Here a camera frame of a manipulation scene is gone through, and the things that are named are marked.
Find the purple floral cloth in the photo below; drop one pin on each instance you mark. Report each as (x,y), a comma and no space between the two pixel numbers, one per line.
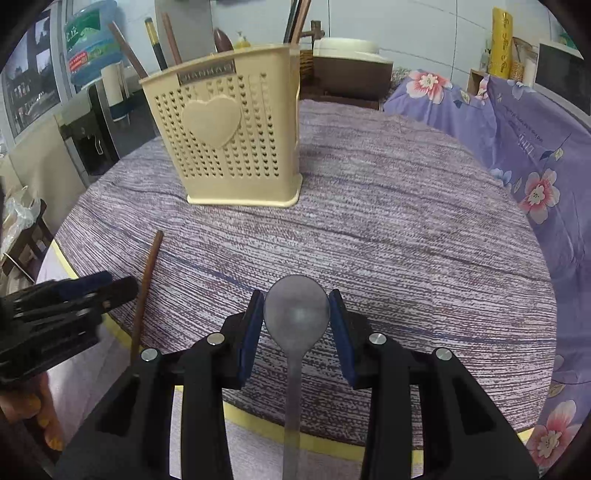
(541,154)

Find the black chopstick gold band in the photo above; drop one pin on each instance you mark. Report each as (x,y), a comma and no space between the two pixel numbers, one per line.
(155,44)

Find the blue water jug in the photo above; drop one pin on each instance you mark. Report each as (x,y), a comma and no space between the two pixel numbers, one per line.
(90,45)

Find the beige plastic utensil holder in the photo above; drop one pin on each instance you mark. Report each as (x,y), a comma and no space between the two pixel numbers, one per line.
(229,123)

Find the white microwave oven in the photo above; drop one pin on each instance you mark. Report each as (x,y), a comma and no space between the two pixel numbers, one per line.
(561,75)

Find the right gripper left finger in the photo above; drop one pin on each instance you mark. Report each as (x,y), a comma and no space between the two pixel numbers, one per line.
(127,434)

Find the water dispenser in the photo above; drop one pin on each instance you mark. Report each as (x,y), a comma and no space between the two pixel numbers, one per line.
(94,139)

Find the yellow soap bottle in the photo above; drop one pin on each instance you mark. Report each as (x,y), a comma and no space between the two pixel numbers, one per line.
(241,42)

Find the person's hand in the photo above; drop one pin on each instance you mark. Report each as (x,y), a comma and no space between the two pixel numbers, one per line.
(34,401)

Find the yellow roll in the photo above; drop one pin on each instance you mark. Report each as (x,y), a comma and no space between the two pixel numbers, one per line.
(502,41)

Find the wooden handled steel spoon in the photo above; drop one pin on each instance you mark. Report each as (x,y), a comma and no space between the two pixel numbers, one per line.
(221,41)

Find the bronze faucet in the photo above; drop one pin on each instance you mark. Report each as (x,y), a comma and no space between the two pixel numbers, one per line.
(315,32)

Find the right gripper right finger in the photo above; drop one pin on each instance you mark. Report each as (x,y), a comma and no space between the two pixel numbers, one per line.
(465,435)

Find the purple striped tablecloth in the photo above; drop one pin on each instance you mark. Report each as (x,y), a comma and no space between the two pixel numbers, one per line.
(397,216)

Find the white brown rice cooker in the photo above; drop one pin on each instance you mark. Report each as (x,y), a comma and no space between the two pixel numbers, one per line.
(352,68)

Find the brown wooden chopstick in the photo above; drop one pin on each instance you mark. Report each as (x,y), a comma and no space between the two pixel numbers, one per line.
(171,38)
(302,12)
(143,294)
(127,50)

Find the grey translucent plastic spoon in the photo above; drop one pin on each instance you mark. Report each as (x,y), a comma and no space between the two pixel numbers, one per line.
(296,312)

